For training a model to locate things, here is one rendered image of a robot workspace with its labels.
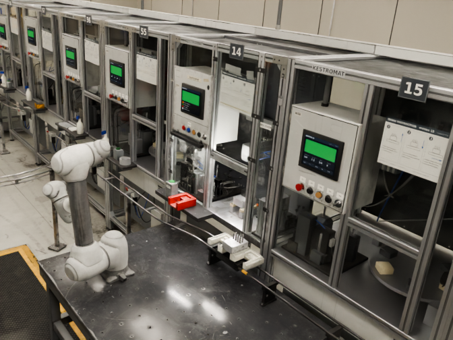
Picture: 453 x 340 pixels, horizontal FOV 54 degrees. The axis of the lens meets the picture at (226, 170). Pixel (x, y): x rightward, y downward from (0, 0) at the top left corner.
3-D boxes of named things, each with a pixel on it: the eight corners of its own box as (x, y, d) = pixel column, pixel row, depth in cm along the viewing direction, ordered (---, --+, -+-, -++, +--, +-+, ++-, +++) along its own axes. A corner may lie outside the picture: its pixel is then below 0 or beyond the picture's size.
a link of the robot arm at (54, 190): (48, 185, 290) (58, 202, 290) (36, 187, 275) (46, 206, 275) (62, 177, 289) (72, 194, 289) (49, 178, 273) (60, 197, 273)
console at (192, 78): (169, 129, 325) (171, 65, 308) (201, 125, 343) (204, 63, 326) (204, 146, 296) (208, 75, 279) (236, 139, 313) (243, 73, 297)
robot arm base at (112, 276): (110, 288, 260) (110, 280, 258) (94, 269, 275) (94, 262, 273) (138, 277, 271) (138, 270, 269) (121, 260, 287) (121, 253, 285)
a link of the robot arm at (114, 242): (133, 264, 275) (133, 232, 267) (110, 276, 260) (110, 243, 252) (115, 253, 283) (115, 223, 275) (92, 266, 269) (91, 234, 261)
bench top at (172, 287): (38, 266, 281) (37, 261, 279) (178, 223, 346) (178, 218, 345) (169, 447, 176) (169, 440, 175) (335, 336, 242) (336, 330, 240)
